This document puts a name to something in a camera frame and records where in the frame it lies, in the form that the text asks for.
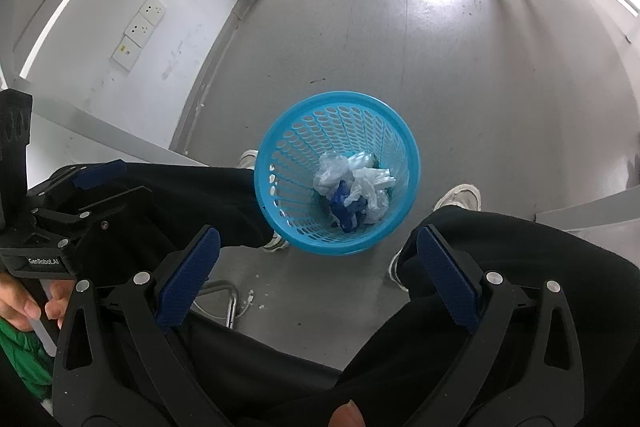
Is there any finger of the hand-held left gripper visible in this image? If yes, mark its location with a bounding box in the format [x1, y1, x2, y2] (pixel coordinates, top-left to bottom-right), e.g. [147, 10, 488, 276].
[31, 187, 151, 253]
[27, 159, 126, 212]

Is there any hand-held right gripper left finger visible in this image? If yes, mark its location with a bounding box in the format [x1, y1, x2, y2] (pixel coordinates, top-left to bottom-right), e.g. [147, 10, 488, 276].
[50, 224, 232, 427]

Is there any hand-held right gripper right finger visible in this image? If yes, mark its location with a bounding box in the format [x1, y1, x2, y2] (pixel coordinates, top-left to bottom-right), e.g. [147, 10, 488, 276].
[416, 225, 587, 427]

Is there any white plastic shopping bag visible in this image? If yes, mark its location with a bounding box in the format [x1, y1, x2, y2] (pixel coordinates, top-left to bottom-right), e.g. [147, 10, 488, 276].
[349, 151, 397, 224]

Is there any blue plastic bag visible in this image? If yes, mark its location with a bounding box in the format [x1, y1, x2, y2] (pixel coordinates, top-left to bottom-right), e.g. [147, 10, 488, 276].
[327, 179, 369, 233]

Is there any clear plastic bag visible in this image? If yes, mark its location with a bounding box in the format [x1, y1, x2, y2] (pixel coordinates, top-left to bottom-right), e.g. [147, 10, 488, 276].
[314, 153, 352, 194]

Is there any blue plastic wastebasket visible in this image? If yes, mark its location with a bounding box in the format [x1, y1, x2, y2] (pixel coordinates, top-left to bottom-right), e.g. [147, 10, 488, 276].
[253, 91, 422, 256]

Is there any person's left forearm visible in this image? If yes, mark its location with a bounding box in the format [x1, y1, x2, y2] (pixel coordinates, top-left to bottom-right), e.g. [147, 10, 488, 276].
[0, 319, 55, 403]

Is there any person's left hand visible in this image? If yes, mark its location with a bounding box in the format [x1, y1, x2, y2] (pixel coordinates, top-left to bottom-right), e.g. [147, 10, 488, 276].
[0, 274, 76, 332]

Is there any person's right hand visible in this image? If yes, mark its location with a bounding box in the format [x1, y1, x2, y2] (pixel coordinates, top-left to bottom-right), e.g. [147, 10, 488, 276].
[330, 399, 363, 427]

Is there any black chair chrome base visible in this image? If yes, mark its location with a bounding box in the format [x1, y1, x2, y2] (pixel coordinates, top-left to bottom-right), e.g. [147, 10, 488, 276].
[192, 279, 351, 408]

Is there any person's right leg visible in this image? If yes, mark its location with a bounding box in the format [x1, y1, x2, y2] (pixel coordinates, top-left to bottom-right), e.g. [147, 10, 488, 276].
[280, 207, 640, 427]

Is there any person's leg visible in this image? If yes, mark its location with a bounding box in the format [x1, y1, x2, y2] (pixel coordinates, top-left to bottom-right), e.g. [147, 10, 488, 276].
[280, 207, 640, 427]
[30, 161, 346, 427]

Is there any white right shoe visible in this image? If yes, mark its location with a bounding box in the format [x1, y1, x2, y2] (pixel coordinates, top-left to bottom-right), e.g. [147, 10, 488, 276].
[389, 183, 482, 293]

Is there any person's left leg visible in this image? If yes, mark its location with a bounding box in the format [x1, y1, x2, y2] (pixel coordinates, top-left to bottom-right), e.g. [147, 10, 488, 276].
[30, 161, 346, 427]

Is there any white cable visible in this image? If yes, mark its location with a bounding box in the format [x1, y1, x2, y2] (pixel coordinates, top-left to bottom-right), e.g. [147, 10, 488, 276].
[235, 289, 257, 323]

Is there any wall socket yellow sticker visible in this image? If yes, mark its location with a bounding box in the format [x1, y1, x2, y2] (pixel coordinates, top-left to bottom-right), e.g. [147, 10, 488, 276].
[112, 36, 142, 70]

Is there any white wall socket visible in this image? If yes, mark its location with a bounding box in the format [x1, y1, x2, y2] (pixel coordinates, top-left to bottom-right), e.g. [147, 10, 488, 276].
[124, 19, 152, 48]
[137, 0, 167, 28]

